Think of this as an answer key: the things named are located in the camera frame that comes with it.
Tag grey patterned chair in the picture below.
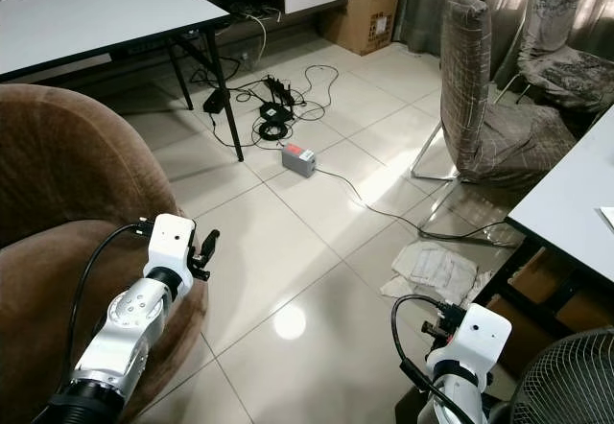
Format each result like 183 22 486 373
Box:
516 0 614 115

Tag brown fabric sofa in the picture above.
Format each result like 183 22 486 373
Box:
0 83 208 424

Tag white table with black legs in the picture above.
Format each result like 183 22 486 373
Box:
0 0 246 163

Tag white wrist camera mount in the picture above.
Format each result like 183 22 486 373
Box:
143 213 196 277
427 302 512 379

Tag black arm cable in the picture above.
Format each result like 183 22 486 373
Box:
390 294 466 417
68 220 156 390

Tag black power adapter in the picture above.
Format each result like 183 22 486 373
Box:
203 87 229 115

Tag grey power box red label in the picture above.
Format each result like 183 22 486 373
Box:
281 142 319 178

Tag long black floor cable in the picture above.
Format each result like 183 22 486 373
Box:
315 167 519 245

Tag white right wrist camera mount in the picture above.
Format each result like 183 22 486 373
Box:
427 302 512 379

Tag white hanging cable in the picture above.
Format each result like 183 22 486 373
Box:
245 12 270 66

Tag grey checked cantilever chair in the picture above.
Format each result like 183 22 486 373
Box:
410 0 582 191

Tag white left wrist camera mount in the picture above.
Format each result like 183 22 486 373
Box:
143 213 196 277

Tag coiled black cable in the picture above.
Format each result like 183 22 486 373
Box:
257 102 295 143

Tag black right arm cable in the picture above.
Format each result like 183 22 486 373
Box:
390 294 466 417

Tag black power strip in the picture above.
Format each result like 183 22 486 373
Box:
264 75 296 106

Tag brown box under table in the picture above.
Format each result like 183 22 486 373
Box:
489 249 614 372

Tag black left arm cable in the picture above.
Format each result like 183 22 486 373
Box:
68 220 156 390

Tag brown cardboard box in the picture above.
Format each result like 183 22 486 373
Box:
320 0 405 58

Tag white side table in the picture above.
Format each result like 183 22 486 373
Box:
475 106 614 341

